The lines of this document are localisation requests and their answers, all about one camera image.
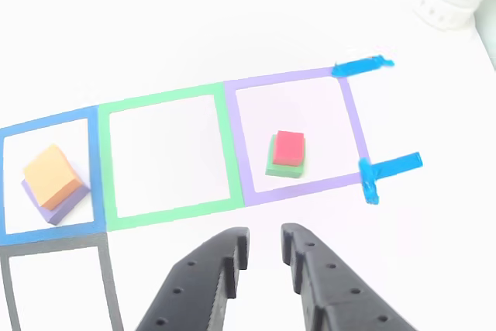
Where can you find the green cube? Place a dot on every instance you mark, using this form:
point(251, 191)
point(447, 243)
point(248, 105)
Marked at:
point(284, 171)

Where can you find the large purple cube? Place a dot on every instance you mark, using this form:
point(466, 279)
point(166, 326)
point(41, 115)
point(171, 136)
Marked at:
point(64, 209)

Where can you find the small red cube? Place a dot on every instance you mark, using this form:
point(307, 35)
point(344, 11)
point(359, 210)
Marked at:
point(288, 149)

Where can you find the orange cube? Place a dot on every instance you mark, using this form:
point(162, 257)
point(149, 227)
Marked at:
point(50, 176)

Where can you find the black square frame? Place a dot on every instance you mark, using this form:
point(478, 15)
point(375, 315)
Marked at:
point(106, 280)

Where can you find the blue square frame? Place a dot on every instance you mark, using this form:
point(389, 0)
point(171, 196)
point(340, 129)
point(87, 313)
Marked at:
point(97, 172)

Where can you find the green square frame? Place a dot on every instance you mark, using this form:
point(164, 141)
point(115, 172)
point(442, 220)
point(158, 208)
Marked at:
point(104, 160)

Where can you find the purple square frame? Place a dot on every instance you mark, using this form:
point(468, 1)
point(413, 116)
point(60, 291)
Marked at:
point(236, 133)

